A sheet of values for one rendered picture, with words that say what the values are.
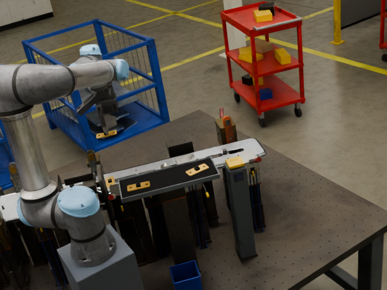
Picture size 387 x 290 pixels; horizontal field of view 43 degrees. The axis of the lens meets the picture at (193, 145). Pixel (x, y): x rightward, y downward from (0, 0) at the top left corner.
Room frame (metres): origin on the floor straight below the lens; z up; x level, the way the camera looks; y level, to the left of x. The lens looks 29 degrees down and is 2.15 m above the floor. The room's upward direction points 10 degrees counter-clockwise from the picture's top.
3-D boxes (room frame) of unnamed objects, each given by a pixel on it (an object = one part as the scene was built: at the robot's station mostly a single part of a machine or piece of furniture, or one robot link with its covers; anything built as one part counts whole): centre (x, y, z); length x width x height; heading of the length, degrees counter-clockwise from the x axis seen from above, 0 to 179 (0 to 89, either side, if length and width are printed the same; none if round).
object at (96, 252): (1.29, 0.38, 1.15); 0.15 x 0.15 x 0.10
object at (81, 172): (1.64, 0.46, 0.94); 0.18 x 0.13 x 0.49; 98
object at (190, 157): (1.73, 0.04, 0.90); 0.13 x 0.08 x 0.41; 8
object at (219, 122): (2.14, -0.17, 0.88); 0.14 x 0.09 x 0.36; 8
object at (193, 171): (1.58, 0.00, 1.17); 0.08 x 0.04 x 0.01; 115
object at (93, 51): (1.81, 0.32, 1.57); 0.09 x 0.08 x 0.11; 158
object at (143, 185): (1.54, 0.22, 1.17); 0.08 x 0.04 x 0.01; 94
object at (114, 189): (1.65, 0.32, 0.89); 0.12 x 0.07 x 0.38; 8
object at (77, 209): (1.29, 0.39, 1.27); 0.13 x 0.12 x 0.14; 68
